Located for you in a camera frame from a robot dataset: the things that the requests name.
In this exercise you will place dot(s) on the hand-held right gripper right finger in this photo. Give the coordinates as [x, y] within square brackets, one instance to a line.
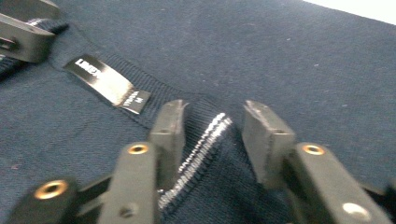
[267, 146]

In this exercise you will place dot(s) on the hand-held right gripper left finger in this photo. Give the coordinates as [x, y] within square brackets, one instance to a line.
[165, 140]

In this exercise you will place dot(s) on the navy knit vest white trim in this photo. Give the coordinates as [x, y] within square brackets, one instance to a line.
[249, 62]

